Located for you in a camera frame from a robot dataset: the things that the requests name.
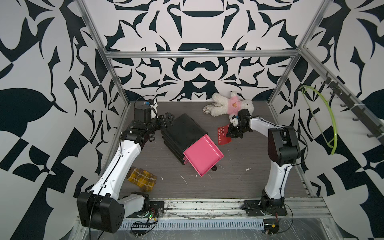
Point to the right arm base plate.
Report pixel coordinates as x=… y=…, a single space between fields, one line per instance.
x=264 y=208

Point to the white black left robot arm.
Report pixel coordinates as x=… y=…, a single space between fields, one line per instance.
x=101 y=208

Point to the black drawer cabinet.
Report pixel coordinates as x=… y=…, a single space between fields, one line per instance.
x=182 y=135

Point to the pink drawer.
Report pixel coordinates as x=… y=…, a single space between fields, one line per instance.
x=203 y=155

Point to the black connector left front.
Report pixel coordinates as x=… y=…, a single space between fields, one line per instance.
x=140 y=229

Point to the black connector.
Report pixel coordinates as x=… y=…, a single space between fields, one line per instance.
x=140 y=229
x=271 y=227

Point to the aluminium frame post right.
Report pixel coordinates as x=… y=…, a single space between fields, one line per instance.
x=314 y=24

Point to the red postcard with text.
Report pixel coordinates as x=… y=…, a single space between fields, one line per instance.
x=222 y=135

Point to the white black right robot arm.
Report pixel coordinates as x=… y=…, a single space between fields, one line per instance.
x=283 y=151

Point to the yellow plaid cloth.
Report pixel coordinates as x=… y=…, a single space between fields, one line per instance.
x=145 y=180

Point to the black hook rail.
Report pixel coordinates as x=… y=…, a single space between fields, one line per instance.
x=361 y=111

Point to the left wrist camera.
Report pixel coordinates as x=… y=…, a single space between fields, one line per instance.
x=145 y=111

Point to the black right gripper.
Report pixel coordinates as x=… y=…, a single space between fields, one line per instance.
x=231 y=133

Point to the white teddy bear pink shirt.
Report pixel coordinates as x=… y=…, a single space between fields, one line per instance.
x=230 y=106

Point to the aluminium frame post left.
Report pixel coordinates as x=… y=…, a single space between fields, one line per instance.
x=86 y=16

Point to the black connector right front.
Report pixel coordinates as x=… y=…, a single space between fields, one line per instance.
x=271 y=227

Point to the aluminium front rail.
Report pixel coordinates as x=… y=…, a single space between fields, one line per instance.
x=225 y=208

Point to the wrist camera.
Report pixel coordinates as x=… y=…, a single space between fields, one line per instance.
x=234 y=120
x=145 y=111

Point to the green wire hanger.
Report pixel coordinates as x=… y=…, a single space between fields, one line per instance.
x=311 y=96

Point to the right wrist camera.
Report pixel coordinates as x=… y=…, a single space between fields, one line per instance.
x=234 y=120

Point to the aluminium frame post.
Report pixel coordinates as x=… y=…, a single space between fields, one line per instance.
x=314 y=24
x=86 y=16

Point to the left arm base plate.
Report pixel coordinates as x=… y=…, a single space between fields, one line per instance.
x=152 y=208

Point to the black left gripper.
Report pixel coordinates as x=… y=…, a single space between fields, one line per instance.
x=168 y=122

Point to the aluminium frame back crossbar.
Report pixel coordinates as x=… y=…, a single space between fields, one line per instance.
x=200 y=54

